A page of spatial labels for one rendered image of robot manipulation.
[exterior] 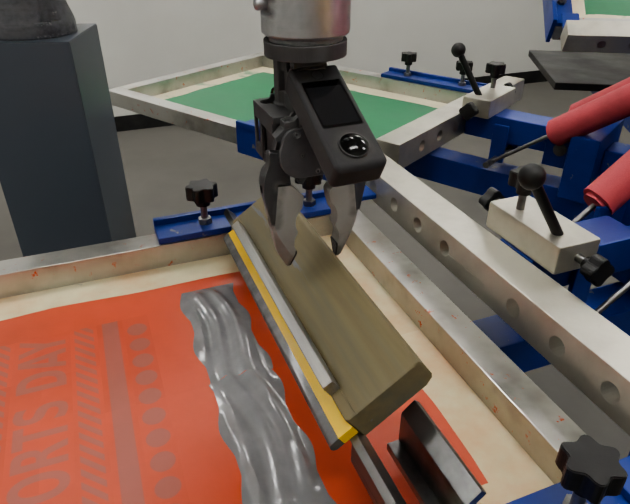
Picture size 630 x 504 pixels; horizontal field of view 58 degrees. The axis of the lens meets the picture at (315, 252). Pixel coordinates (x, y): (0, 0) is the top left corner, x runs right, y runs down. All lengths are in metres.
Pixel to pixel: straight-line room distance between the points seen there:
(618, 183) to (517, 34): 4.81
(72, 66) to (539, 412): 0.88
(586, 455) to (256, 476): 0.27
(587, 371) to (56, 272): 0.64
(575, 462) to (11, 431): 0.50
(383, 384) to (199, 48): 4.05
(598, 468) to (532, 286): 0.25
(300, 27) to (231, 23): 3.96
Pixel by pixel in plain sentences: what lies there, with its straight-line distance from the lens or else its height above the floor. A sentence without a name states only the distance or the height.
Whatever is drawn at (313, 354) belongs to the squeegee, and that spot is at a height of 1.06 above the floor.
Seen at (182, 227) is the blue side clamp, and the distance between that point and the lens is 0.83.
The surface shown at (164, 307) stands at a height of 0.96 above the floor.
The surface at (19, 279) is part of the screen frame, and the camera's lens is 0.83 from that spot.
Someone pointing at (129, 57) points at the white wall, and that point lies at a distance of 4.35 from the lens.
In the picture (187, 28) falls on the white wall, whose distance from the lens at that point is 4.37.
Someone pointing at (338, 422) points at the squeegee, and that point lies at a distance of 0.48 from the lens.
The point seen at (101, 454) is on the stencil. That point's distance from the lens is 0.59.
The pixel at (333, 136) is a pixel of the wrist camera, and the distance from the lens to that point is 0.46.
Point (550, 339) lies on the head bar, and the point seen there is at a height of 1.02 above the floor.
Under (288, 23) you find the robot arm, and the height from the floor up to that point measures 1.31.
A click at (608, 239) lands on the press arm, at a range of 0.78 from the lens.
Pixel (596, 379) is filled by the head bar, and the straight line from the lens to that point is 0.60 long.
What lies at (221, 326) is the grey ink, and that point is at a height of 0.96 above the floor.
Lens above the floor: 1.39
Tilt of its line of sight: 31 degrees down
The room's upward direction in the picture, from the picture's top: straight up
